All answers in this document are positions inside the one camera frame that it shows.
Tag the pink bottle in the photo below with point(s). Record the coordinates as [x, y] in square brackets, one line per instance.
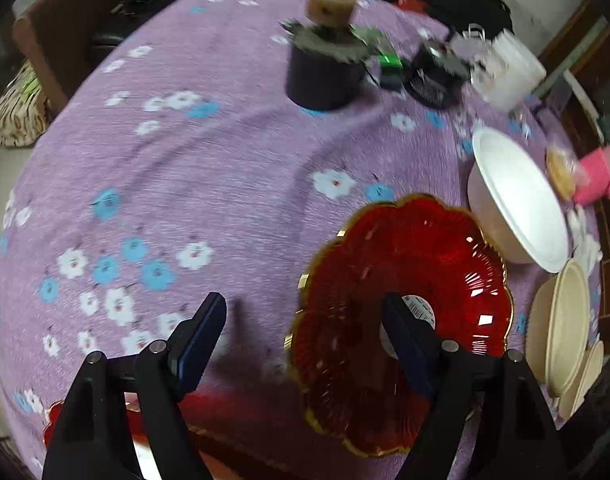
[600, 175]

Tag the black round device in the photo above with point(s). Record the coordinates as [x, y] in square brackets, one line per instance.
[432, 80]

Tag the purple floral tablecloth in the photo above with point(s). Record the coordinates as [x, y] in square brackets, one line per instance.
[185, 185]

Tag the white plastic bucket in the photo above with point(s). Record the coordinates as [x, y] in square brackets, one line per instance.
[510, 75]

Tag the brown sofa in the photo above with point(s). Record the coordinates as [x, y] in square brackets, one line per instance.
[50, 35]

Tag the red bag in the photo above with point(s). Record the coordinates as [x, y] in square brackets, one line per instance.
[410, 2]

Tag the brown wooden spool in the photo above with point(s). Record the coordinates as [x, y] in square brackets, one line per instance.
[330, 7]

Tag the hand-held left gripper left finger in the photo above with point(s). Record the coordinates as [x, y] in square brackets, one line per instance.
[200, 345]

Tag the patterned beige blanket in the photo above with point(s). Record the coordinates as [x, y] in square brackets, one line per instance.
[15, 115]

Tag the cream plastic bowl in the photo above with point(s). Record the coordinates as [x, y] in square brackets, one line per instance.
[567, 325]
[585, 380]

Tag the yellow snack packet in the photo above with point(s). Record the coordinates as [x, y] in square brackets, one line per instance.
[559, 172]

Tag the black cylindrical stand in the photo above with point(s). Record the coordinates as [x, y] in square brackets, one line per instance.
[320, 80]

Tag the red scalloped plate gold rim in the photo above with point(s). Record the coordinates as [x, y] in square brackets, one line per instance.
[52, 425]
[365, 260]

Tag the white bowl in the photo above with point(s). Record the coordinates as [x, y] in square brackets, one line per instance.
[510, 195]

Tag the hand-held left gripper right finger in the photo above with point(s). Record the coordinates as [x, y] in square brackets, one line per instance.
[405, 345]

